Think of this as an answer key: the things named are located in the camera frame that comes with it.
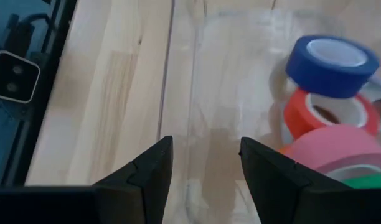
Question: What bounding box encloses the blue tape roll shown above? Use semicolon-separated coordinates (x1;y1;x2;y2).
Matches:
285;34;380;100

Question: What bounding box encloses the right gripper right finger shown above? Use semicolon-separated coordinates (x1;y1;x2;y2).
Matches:
240;136;381;224

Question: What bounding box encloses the pink tape roll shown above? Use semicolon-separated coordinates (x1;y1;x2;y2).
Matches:
286;124;381;183

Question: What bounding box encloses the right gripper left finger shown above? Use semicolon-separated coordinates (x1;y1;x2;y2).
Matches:
0;136;174;224

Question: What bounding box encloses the red tape roll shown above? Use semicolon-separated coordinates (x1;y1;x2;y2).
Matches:
283;88;380;141

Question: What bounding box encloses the clear plastic bin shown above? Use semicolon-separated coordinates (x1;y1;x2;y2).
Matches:
184;6;381;224

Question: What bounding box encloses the green tape roll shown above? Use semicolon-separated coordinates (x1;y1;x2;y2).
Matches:
342;173;381;190

